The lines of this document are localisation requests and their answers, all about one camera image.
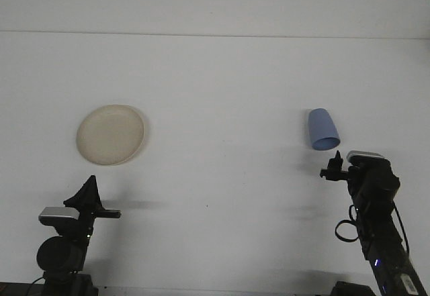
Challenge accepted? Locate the pale blue cup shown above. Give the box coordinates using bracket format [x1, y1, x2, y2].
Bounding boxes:
[308, 107, 341, 152]

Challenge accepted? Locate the pale round plate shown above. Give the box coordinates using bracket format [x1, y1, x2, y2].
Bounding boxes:
[75, 103, 151, 167]

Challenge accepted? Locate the dark platform edge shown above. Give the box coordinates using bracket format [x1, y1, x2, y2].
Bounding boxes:
[0, 280, 45, 296]

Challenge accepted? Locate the pale grey camera box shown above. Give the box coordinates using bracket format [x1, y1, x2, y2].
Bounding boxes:
[38, 206, 81, 226]
[345, 150, 386, 161]

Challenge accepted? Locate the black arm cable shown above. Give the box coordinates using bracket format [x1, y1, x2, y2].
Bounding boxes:
[27, 275, 46, 296]
[335, 201, 411, 256]

